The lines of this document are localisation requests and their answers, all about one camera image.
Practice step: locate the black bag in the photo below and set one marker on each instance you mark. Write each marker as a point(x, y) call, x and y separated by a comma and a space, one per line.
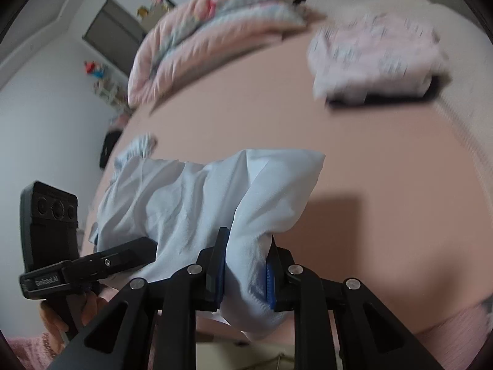
point(109, 150)

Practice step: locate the light blue printed garment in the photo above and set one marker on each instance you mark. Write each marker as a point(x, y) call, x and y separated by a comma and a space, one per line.
point(138, 148)

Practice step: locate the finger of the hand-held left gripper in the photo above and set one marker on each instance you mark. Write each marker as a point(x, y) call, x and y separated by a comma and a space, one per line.
point(127, 256)

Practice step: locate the white shelf rack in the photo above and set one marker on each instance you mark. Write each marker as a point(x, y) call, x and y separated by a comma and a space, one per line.
point(109, 92)

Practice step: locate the person's left hand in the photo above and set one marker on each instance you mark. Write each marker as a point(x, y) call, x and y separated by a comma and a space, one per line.
point(90, 308)

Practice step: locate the white shirt with navy trim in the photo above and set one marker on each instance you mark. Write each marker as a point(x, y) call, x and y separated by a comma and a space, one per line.
point(185, 208)

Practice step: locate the grey wall cabinet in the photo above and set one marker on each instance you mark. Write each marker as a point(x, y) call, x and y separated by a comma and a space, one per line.
point(111, 34)

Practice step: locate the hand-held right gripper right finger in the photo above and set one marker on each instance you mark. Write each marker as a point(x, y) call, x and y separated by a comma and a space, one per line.
point(270, 285)

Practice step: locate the pink printed folded clothes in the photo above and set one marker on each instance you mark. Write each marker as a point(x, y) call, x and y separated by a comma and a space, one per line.
point(369, 54)

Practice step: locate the pink folded quilt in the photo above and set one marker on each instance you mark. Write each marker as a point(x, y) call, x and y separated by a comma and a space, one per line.
point(200, 46)

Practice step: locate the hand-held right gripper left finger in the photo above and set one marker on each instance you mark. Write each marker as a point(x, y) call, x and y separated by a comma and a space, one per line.
point(219, 285)

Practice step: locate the pink bed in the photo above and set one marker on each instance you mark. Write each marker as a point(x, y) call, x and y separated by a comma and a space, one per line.
point(366, 154)

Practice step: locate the red and blue toy figure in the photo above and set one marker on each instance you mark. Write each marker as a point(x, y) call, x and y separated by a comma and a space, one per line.
point(94, 69)

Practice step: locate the navy folded garment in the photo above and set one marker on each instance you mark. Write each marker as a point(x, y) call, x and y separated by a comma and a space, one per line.
point(385, 100)

